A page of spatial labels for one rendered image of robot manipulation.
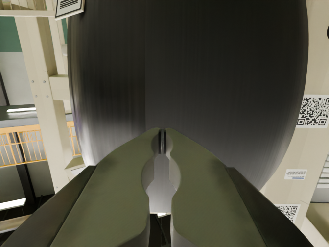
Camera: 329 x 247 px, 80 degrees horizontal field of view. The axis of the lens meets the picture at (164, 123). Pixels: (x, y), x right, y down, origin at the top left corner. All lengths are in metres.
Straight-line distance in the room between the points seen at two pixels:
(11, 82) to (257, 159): 9.96
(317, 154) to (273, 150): 0.32
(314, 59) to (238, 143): 0.30
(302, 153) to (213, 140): 0.36
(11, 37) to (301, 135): 9.74
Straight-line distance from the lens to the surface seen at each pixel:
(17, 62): 9.90
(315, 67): 0.50
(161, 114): 0.21
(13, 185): 12.02
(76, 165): 1.06
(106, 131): 0.23
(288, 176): 0.59
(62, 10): 0.27
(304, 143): 0.56
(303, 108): 0.52
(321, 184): 0.66
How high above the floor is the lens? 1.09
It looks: 21 degrees up
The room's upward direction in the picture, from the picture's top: 179 degrees counter-clockwise
